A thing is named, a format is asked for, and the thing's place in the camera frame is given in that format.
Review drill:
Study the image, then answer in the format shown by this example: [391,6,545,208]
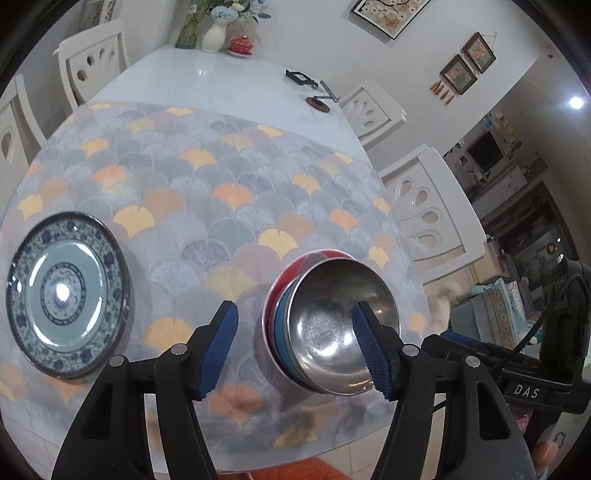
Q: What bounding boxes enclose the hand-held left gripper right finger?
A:
[352,301,532,480]

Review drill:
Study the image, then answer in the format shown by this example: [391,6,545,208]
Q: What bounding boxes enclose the black holder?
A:
[285,69,319,88]

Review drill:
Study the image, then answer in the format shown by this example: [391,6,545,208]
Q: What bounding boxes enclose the television cabinet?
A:
[471,166,578,278]

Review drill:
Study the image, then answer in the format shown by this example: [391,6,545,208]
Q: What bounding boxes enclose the red lidded cup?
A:
[228,34,254,57]

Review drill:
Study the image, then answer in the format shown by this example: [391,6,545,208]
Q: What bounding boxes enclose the cream fluffy animal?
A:
[426,281,468,333]

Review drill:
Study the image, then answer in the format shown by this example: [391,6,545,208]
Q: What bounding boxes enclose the white ceramic vase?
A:
[201,21,228,54]

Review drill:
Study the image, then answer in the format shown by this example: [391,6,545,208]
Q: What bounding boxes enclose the fan-patterned tablecloth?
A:
[0,102,430,455]

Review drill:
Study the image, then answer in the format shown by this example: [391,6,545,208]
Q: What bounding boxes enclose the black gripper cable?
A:
[496,274,591,370]

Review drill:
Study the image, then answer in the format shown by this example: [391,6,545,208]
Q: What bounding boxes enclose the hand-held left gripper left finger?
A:
[51,300,239,480]

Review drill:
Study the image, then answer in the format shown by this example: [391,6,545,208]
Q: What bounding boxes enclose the television screen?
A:
[466,131,504,169]

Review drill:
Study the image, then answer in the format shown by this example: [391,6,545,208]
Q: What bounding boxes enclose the orange seat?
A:
[217,456,370,480]

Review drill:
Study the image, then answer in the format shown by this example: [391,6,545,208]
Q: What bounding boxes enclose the glass vase with stems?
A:
[174,0,218,49]

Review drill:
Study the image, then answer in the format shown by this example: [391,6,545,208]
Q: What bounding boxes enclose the white dining chair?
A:
[339,80,408,149]
[378,144,489,284]
[56,19,133,112]
[0,74,49,185]

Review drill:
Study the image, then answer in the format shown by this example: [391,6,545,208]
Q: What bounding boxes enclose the floral blue rimmed plate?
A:
[6,211,131,380]

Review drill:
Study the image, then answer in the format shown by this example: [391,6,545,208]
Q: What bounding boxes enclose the blue and white flowers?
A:
[210,0,273,21]

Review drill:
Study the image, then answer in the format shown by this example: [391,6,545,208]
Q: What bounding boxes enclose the person's right hand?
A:
[531,439,561,470]

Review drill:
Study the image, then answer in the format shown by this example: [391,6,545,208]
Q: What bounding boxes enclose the blue steel-lined bowl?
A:
[272,281,324,388]

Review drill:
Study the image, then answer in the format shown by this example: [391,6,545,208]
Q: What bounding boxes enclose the red steel-lined bowl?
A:
[262,249,356,365]

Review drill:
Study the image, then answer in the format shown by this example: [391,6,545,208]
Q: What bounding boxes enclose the small framed wall picture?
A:
[438,54,478,96]
[462,32,497,75]

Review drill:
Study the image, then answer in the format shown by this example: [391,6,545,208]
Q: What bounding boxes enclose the large framed wall picture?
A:
[351,0,432,41]

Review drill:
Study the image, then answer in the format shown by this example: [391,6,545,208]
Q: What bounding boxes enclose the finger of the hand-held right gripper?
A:
[421,331,532,374]

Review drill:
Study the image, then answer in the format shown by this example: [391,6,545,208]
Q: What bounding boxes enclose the stainless steel bowl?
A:
[287,259,402,395]

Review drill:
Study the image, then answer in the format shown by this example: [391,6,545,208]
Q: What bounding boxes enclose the teal patterned sofa cushion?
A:
[450,277,532,349]

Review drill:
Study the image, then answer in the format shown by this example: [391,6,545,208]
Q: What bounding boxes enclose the hanging wall ornament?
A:
[429,80,455,106]

